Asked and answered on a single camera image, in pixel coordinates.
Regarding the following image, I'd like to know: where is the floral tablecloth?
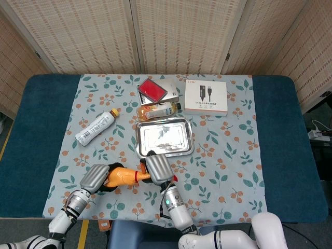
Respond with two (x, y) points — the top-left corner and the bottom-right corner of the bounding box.
(42, 74), (268, 225)

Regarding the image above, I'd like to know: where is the orange rubber chicken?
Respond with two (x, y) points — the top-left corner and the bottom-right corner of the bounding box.
(103, 158), (179, 188)

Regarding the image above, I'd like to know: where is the orange juice bottle, black cap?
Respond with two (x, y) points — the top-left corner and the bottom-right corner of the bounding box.
(136, 101), (182, 122)

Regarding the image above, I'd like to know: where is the red and black case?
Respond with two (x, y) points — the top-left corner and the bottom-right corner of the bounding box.
(137, 78), (168, 103)

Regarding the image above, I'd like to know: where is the stainless steel tray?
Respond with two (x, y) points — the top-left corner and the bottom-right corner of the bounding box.
(135, 118), (195, 159)

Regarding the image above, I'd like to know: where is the white-label bottle with yellow cap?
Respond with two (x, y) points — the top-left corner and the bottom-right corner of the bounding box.
(75, 108), (122, 147)

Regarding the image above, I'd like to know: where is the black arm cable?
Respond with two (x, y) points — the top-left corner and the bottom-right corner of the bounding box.
(159, 198), (171, 219)

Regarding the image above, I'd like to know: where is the woven folding screen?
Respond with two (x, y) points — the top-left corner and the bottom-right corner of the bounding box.
(0, 0), (332, 116)

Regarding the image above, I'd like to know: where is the white power strip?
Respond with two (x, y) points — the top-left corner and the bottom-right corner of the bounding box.
(308, 129), (332, 141)

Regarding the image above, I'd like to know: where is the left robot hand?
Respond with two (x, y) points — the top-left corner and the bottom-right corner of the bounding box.
(79, 162), (125, 195)

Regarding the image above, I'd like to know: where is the blue chair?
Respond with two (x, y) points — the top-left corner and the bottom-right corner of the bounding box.
(107, 219), (216, 249)

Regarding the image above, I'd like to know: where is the small orange device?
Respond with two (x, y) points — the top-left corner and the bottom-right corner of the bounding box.
(98, 219), (112, 232)

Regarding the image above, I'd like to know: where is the grey cardboard box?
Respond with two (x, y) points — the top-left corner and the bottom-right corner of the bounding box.
(136, 79), (180, 106)

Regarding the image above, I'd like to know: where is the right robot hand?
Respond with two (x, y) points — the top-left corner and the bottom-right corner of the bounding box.
(141, 150), (177, 186)

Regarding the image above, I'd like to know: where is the teal table cover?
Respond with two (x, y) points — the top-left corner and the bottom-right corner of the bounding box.
(0, 74), (329, 221)

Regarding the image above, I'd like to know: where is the white USB cable box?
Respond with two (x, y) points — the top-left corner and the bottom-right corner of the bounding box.
(184, 79), (229, 117)

